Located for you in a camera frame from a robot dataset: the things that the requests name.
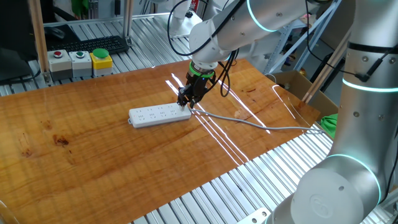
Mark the yellow box green mushroom button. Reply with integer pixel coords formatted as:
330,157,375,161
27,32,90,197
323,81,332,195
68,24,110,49
90,47,114,77

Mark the white metal shelf frame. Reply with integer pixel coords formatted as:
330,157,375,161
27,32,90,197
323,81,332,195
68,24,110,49
263,0,342,76

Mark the white power strip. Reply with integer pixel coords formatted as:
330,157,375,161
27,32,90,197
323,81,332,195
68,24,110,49
127,102,193,129

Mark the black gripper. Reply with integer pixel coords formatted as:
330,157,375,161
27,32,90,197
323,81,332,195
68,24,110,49
177,73,216,110

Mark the thick wooden post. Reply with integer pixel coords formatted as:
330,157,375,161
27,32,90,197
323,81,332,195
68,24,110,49
27,0,52,75

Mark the black wrist cable bundle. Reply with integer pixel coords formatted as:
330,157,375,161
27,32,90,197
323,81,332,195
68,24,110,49
214,48,241,98

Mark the grey power strip cable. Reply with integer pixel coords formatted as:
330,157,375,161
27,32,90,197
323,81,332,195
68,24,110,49
188,107,326,136

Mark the aluminium frame post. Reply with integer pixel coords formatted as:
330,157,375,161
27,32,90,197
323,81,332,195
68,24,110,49
121,0,136,40

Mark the grey box red button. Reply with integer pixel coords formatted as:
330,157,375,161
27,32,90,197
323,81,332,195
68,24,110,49
47,49,73,82

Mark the cardboard box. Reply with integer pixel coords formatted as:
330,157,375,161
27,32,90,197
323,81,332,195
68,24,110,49
268,70,340,123

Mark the black cable with plug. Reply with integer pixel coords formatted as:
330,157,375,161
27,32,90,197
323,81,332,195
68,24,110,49
305,0,398,83

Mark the black computer mouse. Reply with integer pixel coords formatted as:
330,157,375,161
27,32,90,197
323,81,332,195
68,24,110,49
44,26,67,40

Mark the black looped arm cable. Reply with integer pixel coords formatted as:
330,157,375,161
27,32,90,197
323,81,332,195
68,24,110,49
167,0,246,58

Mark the white machine base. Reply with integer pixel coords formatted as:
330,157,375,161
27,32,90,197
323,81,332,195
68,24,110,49
169,0,205,40

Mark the black keyboard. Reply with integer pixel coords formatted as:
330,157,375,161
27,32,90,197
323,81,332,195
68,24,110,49
45,35,131,56

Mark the white metal mounting plate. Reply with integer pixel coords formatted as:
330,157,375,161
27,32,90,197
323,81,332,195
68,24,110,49
236,207,272,224

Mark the black monitor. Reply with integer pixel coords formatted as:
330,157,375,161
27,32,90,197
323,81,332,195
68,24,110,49
0,0,42,84

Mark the thin wooden stick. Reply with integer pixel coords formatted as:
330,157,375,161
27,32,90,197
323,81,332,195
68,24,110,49
301,29,353,105

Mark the green cloth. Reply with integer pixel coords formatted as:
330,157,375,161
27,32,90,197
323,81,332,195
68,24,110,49
320,113,339,140

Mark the grey box small green button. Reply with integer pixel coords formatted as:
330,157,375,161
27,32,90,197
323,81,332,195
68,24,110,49
68,50,93,78

